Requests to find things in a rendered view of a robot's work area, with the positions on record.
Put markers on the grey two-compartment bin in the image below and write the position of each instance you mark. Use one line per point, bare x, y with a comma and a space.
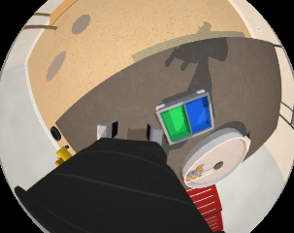
175, 121

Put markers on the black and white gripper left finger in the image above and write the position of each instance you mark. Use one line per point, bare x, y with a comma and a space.
108, 130

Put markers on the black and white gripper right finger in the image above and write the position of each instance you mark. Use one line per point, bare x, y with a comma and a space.
154, 134

